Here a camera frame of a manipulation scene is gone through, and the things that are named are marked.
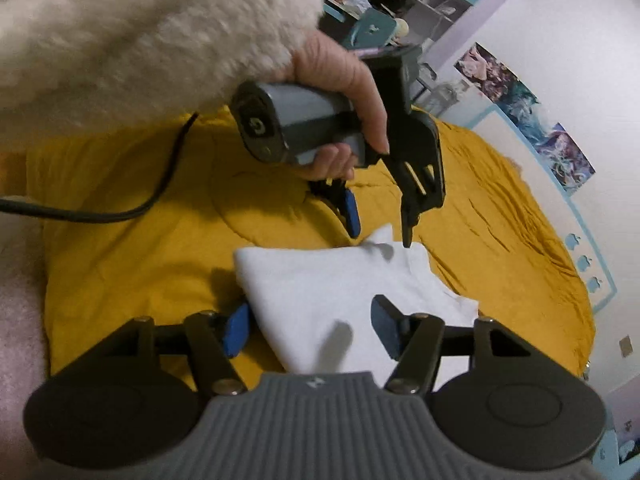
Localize person's left hand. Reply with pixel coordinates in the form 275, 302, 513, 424
267, 30, 390, 181

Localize white long-sleeve sweatshirt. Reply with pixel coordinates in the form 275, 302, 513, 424
234, 226, 478, 385

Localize grey wall switch plate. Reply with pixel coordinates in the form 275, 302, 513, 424
620, 335, 634, 359

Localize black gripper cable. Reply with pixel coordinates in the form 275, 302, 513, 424
0, 112, 201, 226

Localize anime wall posters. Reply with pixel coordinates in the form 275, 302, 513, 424
454, 42, 596, 196

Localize left forearm in fluffy sleeve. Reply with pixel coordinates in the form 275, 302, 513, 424
1, 0, 322, 143

